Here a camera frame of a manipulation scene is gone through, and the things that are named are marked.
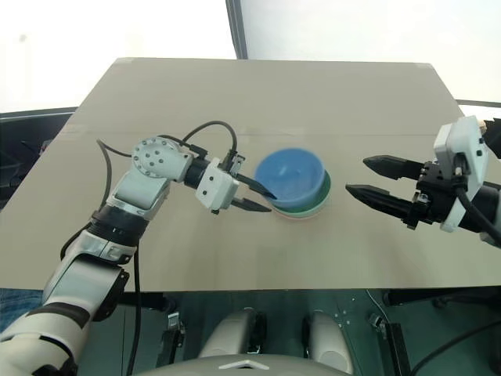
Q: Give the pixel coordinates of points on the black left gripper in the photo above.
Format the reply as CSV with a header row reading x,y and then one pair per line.
x,y
235,164

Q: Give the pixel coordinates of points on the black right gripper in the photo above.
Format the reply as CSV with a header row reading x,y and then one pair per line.
x,y
432,196

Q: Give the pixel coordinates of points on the blue bowl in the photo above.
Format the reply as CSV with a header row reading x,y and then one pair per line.
x,y
291,176

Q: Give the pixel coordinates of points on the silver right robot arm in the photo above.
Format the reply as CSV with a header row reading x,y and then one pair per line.
x,y
491,196

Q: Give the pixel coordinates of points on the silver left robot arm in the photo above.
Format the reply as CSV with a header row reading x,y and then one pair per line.
x,y
152,160

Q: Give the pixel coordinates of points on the green bowl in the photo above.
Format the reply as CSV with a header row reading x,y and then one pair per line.
x,y
323,199

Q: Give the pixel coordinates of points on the silver robot thigh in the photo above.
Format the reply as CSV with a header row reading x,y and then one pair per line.
x,y
231,333
326,338

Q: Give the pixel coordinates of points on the grey robot torso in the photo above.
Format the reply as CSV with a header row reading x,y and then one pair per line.
x,y
242,366

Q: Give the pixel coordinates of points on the blue cloth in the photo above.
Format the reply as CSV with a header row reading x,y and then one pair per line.
x,y
19,301

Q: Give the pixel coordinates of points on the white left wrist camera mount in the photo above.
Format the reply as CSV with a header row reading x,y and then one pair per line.
x,y
217,188

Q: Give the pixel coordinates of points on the black table frame bar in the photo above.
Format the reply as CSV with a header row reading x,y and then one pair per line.
x,y
442,298

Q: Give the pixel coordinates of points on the black slanted bracket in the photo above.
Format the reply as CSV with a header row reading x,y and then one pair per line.
x,y
393,344

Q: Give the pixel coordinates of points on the dark window post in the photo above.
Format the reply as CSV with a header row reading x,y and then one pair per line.
x,y
236,27

